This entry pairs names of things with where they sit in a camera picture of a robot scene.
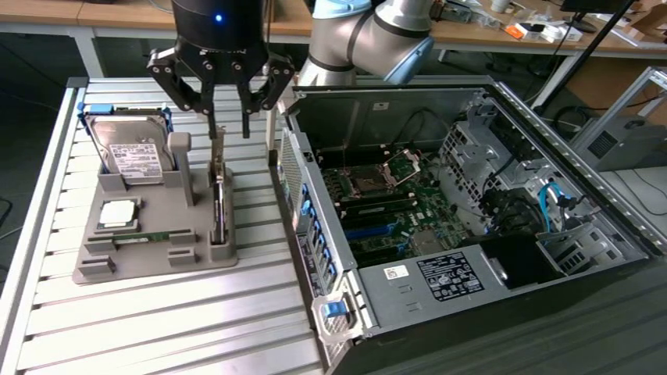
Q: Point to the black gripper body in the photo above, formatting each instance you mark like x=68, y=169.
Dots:
x=218, y=31

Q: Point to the green graphics card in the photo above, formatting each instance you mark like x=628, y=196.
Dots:
x=220, y=203

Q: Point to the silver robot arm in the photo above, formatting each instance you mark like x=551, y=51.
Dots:
x=364, y=31

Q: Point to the open black PC case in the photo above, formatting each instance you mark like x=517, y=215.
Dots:
x=328, y=117

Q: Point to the hard disk in blue carrier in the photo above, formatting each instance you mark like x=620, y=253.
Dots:
x=129, y=148

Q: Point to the CPU socket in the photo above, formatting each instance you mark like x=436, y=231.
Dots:
x=367, y=183

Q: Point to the grey parts rack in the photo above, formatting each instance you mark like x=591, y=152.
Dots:
x=156, y=211

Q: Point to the silver socket cover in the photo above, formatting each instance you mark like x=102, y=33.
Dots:
x=403, y=166

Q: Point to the silver CPU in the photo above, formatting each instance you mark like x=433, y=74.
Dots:
x=118, y=214

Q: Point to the green RAM stick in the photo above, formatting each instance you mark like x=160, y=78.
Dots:
x=142, y=237

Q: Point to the silver electronic device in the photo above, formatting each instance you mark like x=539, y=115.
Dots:
x=455, y=11

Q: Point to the blue expansion slot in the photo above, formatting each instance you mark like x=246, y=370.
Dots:
x=367, y=232

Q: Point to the green motherboard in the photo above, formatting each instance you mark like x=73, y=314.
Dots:
x=435, y=213

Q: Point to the silver metal disk bay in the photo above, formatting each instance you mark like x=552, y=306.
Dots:
x=500, y=156
x=577, y=250

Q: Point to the white mug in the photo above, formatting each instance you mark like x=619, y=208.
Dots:
x=501, y=5

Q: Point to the silver chipset heatsink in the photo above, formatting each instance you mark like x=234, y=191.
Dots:
x=431, y=242

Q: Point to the blue plastic case latch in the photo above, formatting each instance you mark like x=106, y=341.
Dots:
x=333, y=309

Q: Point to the grey power supply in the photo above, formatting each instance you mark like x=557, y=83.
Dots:
x=396, y=297

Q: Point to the black monitor stand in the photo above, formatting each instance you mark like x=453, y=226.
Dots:
x=580, y=23

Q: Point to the black pole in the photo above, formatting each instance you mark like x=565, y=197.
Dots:
x=589, y=48

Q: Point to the grey cabinet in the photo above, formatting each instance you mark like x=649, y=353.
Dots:
x=629, y=144

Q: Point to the brown cardboard piece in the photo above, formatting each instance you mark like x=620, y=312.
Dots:
x=651, y=23

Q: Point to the wooden desk with white frame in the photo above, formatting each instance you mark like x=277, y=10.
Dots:
x=52, y=15
x=624, y=51

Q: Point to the aluminium profile frame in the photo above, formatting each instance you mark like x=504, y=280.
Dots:
x=643, y=84

